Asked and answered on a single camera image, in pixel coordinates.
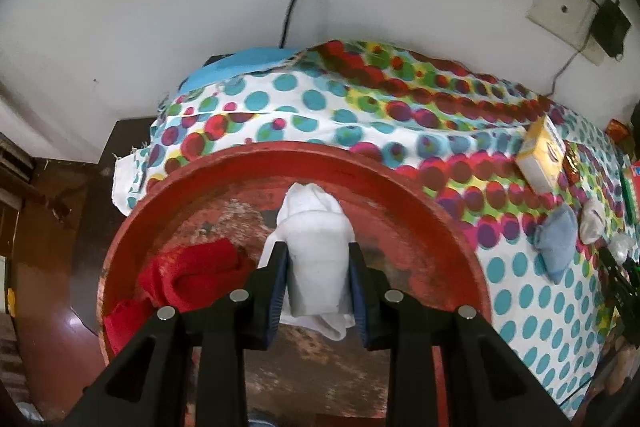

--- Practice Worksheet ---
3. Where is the black power adapter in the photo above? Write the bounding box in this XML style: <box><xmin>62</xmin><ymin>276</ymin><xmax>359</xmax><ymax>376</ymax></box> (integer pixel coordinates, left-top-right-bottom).
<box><xmin>591</xmin><ymin>0</ymin><xmax>632</xmax><ymax>58</ymax></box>

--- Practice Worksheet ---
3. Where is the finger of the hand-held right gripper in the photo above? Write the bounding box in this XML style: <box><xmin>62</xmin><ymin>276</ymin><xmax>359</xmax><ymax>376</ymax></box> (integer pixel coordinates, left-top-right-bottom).
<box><xmin>599</xmin><ymin>248</ymin><xmax>624</xmax><ymax>294</ymax></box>

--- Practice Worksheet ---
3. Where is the beige wall socket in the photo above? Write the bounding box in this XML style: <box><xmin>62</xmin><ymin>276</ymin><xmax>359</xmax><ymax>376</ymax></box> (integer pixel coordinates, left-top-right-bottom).
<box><xmin>581</xmin><ymin>38</ymin><xmax>608</xmax><ymax>66</ymax></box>
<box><xmin>527</xmin><ymin>0</ymin><xmax>601</xmax><ymax>42</ymax></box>

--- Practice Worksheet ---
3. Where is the thin black adapter cable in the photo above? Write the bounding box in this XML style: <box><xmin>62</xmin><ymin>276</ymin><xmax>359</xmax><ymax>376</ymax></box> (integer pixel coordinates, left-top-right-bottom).
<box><xmin>547</xmin><ymin>47</ymin><xmax>588</xmax><ymax>96</ymax></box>

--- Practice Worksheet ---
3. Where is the red candy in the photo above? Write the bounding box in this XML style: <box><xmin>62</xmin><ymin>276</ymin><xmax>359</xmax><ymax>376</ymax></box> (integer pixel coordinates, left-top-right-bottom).
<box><xmin>562</xmin><ymin>146</ymin><xmax>582</xmax><ymax>188</ymax></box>

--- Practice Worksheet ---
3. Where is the red basin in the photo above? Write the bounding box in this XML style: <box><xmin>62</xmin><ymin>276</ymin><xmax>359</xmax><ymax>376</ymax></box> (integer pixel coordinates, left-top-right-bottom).
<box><xmin>97</xmin><ymin>141</ymin><xmax>493</xmax><ymax>427</ymax></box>

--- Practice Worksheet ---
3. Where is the blue sheet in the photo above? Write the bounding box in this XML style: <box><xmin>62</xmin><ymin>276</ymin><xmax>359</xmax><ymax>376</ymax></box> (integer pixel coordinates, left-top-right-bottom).
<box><xmin>180</xmin><ymin>48</ymin><xmax>298</xmax><ymax>90</ymax></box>

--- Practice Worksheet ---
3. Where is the light blue sock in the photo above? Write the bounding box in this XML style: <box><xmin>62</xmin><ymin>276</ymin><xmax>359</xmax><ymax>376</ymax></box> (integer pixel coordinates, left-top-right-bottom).
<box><xmin>536</xmin><ymin>204</ymin><xmax>579</xmax><ymax>284</ymax></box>

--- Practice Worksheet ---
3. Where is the yellow box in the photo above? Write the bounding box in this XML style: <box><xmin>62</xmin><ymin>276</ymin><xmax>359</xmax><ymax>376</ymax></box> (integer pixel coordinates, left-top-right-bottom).
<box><xmin>515</xmin><ymin>114</ymin><xmax>568</xmax><ymax>195</ymax></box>

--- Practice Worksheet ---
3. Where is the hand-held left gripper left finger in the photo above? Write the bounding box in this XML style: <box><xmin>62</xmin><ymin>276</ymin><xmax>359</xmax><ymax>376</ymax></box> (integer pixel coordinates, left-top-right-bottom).
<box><xmin>65</xmin><ymin>241</ymin><xmax>291</xmax><ymax>427</ymax></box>

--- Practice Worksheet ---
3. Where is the white sock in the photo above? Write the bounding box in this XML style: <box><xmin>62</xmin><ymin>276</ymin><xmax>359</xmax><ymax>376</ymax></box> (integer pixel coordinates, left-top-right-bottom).
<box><xmin>257</xmin><ymin>182</ymin><xmax>357</xmax><ymax>342</ymax></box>
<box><xmin>579</xmin><ymin>198</ymin><xmax>608</xmax><ymax>244</ymax></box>

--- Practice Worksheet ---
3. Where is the red sock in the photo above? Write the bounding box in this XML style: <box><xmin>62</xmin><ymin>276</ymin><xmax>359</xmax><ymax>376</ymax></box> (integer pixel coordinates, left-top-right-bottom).
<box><xmin>105</xmin><ymin>239</ymin><xmax>256</xmax><ymax>355</ymax></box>

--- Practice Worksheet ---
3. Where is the green and red medicine box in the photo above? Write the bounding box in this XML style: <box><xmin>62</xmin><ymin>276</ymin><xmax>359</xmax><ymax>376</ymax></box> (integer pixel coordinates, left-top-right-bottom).
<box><xmin>619</xmin><ymin>159</ymin><xmax>640</xmax><ymax>228</ymax></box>

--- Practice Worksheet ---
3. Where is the crumpled clear plastic bag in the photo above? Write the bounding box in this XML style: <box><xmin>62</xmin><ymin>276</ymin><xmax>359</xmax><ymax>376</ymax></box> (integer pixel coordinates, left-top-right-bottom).
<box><xmin>607</xmin><ymin>232</ymin><xmax>638</xmax><ymax>260</ymax></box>

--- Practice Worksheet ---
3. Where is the red snack packet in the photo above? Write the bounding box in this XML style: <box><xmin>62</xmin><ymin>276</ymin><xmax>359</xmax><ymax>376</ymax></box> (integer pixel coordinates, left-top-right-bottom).
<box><xmin>607</xmin><ymin>119</ymin><xmax>631</xmax><ymax>142</ymax></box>

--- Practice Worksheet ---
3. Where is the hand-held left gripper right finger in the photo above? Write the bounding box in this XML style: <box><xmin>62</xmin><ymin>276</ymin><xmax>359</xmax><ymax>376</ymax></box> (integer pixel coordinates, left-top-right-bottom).
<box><xmin>347</xmin><ymin>242</ymin><xmax>571</xmax><ymax>427</ymax></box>

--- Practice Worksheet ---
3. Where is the polka-dot cloth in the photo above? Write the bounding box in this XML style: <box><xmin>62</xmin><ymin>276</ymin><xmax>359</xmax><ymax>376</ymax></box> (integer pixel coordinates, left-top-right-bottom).
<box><xmin>112</xmin><ymin>39</ymin><xmax>640</xmax><ymax>413</ymax></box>

